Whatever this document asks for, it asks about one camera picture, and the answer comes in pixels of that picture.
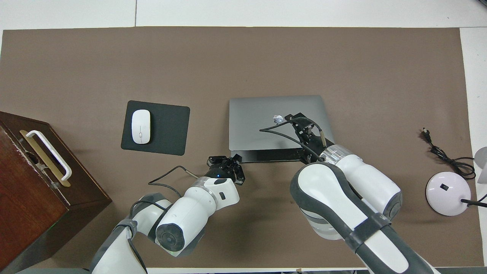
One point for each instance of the dark brown wooden box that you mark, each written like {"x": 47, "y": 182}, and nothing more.
{"x": 23, "y": 198}

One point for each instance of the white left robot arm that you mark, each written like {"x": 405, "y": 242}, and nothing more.
{"x": 190, "y": 213}

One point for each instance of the black lamp neck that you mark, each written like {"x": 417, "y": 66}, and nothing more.
{"x": 473, "y": 203}

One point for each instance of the white round lamp base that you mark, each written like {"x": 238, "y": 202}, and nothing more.
{"x": 449, "y": 194}

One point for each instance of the black mouse pad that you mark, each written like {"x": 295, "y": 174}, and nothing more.
{"x": 171, "y": 129}

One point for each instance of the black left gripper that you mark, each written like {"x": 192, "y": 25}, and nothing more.
{"x": 222, "y": 169}

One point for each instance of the white computer mouse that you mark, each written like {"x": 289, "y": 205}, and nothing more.
{"x": 140, "y": 127}

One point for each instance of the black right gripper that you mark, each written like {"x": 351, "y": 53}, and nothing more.
{"x": 312, "y": 141}

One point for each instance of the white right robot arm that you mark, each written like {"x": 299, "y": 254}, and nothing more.
{"x": 335, "y": 201}

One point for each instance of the grey aluminium laptop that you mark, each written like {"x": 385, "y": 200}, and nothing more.
{"x": 251, "y": 129}

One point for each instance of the large brown table mat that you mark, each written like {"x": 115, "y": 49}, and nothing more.
{"x": 243, "y": 61}

